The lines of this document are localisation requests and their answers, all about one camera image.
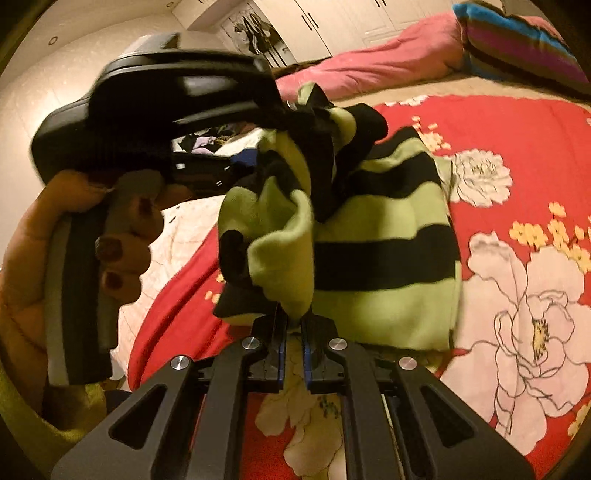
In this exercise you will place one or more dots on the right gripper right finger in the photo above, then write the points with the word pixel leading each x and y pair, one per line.
pixel 399 421

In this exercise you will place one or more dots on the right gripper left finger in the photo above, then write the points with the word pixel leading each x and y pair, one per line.
pixel 186 421

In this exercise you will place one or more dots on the green black striped sweater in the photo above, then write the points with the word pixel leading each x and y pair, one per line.
pixel 347 220

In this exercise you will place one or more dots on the olive sleeve forearm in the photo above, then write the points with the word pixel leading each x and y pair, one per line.
pixel 32 443

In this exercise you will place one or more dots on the pile of clothes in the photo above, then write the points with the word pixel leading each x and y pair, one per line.
pixel 207 141

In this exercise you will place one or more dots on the left hand painted nails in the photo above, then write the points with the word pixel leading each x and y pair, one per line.
pixel 125 257

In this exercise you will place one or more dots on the white pink fluffy blanket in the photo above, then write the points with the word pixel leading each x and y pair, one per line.
pixel 174 313

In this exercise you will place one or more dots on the hanging bags on door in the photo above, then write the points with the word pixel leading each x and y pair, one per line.
pixel 255 36

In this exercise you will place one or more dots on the white wardrobe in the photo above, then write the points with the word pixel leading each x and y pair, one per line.
pixel 311 30

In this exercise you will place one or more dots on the red floral blanket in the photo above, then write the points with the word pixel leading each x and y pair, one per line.
pixel 519 353

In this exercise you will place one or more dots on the pink quilt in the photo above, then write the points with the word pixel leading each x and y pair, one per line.
pixel 428 50

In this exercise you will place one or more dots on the colourful striped pillow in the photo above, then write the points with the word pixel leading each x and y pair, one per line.
pixel 518 49

